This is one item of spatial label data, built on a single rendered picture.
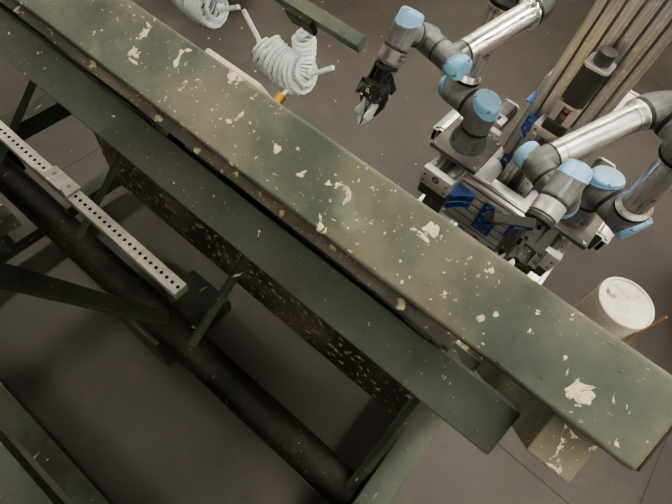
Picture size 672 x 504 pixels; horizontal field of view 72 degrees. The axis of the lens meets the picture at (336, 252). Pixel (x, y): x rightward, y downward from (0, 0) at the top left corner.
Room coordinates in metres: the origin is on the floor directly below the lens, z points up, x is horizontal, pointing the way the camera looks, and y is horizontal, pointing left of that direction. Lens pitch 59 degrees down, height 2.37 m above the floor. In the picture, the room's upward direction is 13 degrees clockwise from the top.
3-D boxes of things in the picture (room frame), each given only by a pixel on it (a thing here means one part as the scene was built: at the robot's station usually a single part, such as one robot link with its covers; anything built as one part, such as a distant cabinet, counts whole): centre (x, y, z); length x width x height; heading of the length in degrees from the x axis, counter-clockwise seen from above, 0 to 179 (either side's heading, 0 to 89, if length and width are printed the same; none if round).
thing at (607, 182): (1.23, -0.86, 1.20); 0.13 x 0.12 x 0.14; 36
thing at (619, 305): (1.34, -1.55, 0.24); 0.32 x 0.30 x 0.47; 61
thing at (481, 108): (1.48, -0.42, 1.20); 0.13 x 0.12 x 0.14; 47
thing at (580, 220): (1.24, -0.86, 1.09); 0.15 x 0.15 x 0.10
